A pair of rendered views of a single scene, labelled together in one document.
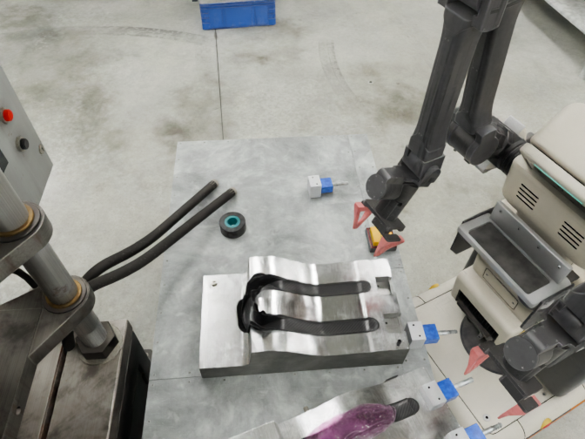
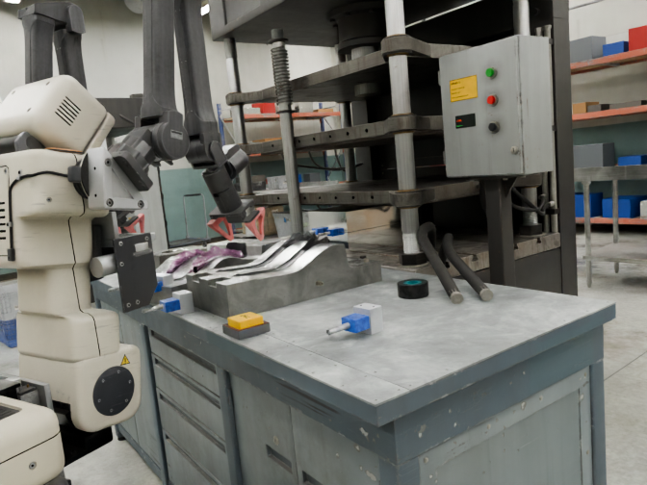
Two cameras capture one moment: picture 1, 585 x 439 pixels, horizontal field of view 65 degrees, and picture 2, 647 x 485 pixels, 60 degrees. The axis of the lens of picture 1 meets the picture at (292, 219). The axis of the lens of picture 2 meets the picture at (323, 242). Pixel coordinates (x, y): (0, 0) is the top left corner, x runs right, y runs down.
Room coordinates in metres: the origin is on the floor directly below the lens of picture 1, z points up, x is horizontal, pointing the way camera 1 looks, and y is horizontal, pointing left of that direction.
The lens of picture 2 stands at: (2.01, -0.70, 1.16)
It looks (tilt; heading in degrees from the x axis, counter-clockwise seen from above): 8 degrees down; 150
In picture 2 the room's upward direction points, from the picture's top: 6 degrees counter-clockwise
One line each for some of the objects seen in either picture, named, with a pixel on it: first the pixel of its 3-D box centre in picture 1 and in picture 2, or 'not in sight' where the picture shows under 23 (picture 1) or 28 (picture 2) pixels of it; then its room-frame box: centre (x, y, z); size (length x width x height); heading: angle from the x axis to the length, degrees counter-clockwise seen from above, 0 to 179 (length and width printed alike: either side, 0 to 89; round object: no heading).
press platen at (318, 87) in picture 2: not in sight; (370, 92); (-0.08, 0.80, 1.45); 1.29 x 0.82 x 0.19; 5
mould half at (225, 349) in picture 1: (299, 311); (285, 269); (0.57, -0.02, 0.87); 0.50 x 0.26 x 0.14; 95
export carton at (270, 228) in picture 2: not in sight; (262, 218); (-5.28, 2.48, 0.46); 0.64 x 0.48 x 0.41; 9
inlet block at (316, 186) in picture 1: (328, 185); (351, 323); (1.06, -0.12, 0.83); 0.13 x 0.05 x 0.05; 100
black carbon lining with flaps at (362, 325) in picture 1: (306, 304); (277, 253); (0.57, -0.04, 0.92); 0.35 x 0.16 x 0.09; 95
